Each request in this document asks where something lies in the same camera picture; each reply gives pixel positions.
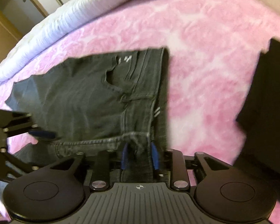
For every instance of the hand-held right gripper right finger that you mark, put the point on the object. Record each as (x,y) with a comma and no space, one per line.
(155,156)

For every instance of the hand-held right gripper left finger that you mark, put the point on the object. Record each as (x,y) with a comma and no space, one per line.
(124,156)

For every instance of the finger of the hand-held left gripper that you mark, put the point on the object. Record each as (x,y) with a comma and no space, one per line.
(16,166)
(44,134)

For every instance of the dark grey jeans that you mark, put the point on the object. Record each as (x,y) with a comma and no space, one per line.
(88,102)

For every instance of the pink patterned blanket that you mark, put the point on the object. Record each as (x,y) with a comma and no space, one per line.
(207,58)

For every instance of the black cloth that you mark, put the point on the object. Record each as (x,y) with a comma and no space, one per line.
(268,112)

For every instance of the white quilt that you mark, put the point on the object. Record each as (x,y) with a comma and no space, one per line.
(67,14)

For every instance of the wooden wardrobe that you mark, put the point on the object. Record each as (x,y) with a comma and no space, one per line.
(11,11)

